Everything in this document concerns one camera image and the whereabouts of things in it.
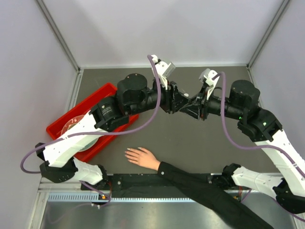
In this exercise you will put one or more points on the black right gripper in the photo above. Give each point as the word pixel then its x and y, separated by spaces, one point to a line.
pixel 200 107

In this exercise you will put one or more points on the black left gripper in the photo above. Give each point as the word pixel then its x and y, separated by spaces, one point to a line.
pixel 170 98

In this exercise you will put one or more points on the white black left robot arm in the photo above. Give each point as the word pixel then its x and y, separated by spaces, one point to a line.
pixel 132 97

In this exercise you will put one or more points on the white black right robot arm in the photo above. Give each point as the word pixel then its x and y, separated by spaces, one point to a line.
pixel 263 129

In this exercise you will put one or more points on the black sleeved forearm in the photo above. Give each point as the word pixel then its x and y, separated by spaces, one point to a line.
pixel 232 212

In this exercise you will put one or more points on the person's bare hand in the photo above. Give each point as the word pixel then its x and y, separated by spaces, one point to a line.
pixel 142 157

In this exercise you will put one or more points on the clear pink glass plate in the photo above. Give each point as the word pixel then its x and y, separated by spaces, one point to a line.
pixel 70 124

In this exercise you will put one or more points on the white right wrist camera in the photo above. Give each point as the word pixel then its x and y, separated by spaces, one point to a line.
pixel 209 77

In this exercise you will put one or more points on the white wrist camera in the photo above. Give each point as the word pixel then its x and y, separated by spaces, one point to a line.
pixel 163 69
pixel 209 77

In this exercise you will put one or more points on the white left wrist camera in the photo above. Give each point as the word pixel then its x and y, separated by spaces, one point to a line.
pixel 163 69

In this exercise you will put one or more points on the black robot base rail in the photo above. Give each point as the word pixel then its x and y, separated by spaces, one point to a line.
pixel 141 186

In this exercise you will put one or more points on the grey slotted cable duct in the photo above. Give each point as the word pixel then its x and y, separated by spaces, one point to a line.
pixel 77 197

